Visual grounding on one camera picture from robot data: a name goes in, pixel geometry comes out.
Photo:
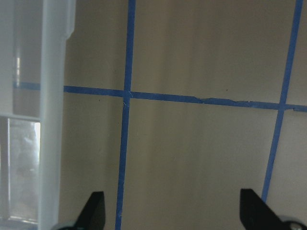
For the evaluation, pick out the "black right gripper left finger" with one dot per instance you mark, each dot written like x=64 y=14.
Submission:
x=93 y=214

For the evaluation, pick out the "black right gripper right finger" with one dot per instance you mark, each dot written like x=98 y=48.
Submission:
x=255 y=214

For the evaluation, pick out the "clear plastic box lid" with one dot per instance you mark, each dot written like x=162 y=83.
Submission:
x=33 y=36

